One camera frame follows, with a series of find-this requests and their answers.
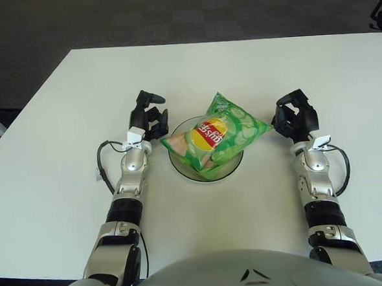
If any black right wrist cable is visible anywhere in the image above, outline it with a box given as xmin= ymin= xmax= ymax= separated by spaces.
xmin=327 ymin=142 xmax=353 ymax=197

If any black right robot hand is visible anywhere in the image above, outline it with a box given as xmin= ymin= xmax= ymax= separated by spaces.
xmin=268 ymin=87 xmax=321 ymax=144

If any grey robot torso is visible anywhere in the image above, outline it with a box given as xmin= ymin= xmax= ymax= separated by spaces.
xmin=54 ymin=239 xmax=382 ymax=286

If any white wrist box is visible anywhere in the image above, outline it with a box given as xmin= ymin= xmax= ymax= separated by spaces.
xmin=124 ymin=126 xmax=146 ymax=148
xmin=309 ymin=135 xmax=333 ymax=151

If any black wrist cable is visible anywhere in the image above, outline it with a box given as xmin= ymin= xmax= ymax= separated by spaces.
xmin=96 ymin=139 xmax=137 ymax=197
xmin=327 ymin=142 xmax=353 ymax=197

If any green potato chip bag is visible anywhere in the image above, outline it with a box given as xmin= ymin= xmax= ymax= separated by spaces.
xmin=157 ymin=87 xmax=277 ymax=184

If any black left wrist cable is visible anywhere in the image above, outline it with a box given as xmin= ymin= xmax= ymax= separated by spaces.
xmin=96 ymin=139 xmax=137 ymax=197

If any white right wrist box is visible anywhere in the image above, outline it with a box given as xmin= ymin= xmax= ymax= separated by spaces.
xmin=309 ymin=135 xmax=333 ymax=151

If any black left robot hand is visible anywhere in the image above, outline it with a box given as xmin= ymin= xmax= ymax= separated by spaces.
xmin=126 ymin=88 xmax=172 ymax=143

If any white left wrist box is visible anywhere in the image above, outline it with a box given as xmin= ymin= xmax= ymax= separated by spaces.
xmin=124 ymin=126 xmax=146 ymax=148

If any white plate black rim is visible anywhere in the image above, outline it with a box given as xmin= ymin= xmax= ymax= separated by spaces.
xmin=166 ymin=113 xmax=246 ymax=185

